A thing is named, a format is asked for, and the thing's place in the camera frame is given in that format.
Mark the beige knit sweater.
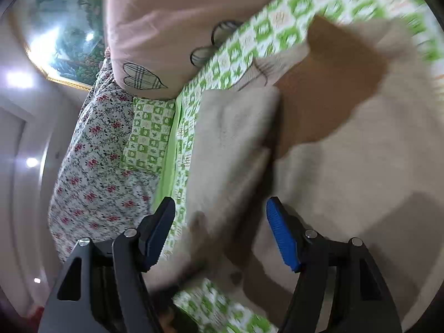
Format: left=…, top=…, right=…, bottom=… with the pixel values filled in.
left=143, top=16, right=443, bottom=330

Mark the green checkered pillow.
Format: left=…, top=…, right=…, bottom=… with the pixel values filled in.
left=120, top=98, right=175, bottom=174

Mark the pink quilt with plaid hearts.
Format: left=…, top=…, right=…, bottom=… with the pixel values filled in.
left=105, top=0, right=272, bottom=99

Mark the framed landscape painting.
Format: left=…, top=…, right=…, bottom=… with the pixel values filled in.
left=9, top=0, right=105, bottom=91

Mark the green white patterned bedsheet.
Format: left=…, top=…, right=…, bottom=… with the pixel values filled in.
left=160, top=0, right=443, bottom=330

